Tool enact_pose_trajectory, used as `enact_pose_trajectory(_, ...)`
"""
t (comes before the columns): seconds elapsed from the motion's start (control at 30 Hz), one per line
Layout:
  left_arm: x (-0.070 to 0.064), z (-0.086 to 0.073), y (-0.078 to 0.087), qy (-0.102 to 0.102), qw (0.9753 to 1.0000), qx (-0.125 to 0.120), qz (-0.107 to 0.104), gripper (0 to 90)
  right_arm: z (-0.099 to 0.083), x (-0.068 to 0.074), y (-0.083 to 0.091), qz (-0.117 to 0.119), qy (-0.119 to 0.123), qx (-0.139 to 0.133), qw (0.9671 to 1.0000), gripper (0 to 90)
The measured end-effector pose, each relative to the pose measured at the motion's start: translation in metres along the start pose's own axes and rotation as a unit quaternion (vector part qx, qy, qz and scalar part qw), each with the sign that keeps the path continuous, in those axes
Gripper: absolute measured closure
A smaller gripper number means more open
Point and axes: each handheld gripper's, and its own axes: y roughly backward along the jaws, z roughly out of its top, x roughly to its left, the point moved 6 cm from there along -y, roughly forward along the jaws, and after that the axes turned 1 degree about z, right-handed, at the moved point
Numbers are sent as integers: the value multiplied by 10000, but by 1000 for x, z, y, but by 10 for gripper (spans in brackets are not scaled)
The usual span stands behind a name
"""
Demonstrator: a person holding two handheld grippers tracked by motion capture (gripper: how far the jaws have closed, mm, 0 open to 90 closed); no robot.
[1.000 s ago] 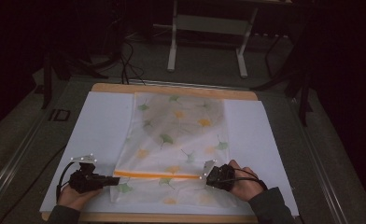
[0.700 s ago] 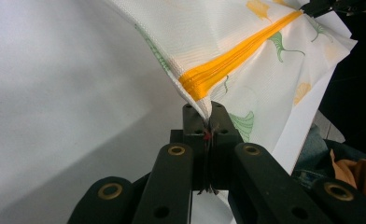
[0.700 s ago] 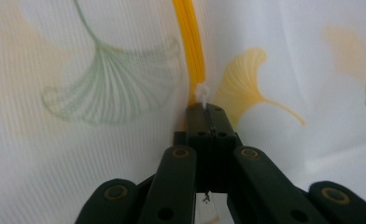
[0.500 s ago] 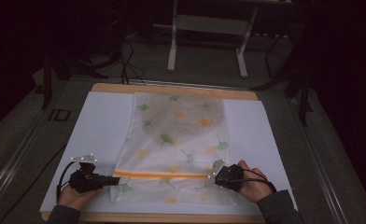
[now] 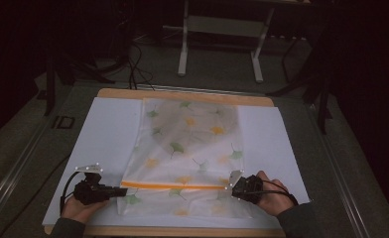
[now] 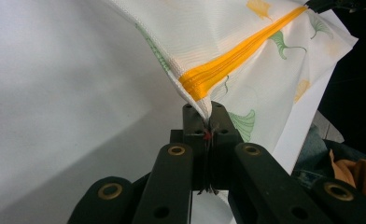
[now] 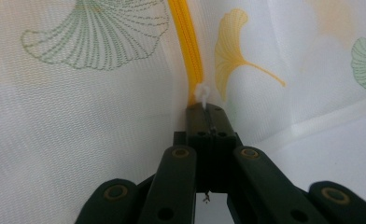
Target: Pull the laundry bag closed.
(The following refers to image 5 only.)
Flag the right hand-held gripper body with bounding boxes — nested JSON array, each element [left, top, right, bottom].
[[223, 170, 265, 205]]

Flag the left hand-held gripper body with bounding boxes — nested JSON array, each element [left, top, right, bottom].
[[72, 162, 118, 206]]

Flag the person's left hand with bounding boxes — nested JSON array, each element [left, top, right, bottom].
[[60, 194, 110, 225]]

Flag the white table sheet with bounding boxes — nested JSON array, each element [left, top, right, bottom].
[[41, 96, 311, 230]]

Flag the metal floor rail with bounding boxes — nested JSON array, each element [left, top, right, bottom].
[[305, 101, 371, 238], [0, 122, 53, 229]]

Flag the right hand-held gripper cable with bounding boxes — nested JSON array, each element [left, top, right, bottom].
[[258, 178, 300, 206]]

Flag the person's right hand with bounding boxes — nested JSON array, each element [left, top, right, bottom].
[[254, 170, 299, 218]]

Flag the black floor cables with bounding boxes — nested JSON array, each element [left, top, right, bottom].
[[125, 41, 157, 92]]

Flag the hand-held gripper cable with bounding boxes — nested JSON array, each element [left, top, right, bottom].
[[258, 178, 300, 206], [59, 171, 86, 216]]

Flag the black metal stand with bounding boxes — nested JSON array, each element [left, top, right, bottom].
[[267, 29, 335, 135], [43, 46, 117, 117]]

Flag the white metal stand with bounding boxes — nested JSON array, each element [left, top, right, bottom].
[[177, 0, 277, 84]]

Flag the leaf-print translucent zipper bag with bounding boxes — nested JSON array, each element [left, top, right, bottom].
[[116, 97, 255, 220]]

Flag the left hand-held gripper cable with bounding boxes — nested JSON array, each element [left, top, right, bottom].
[[59, 171, 86, 216]]

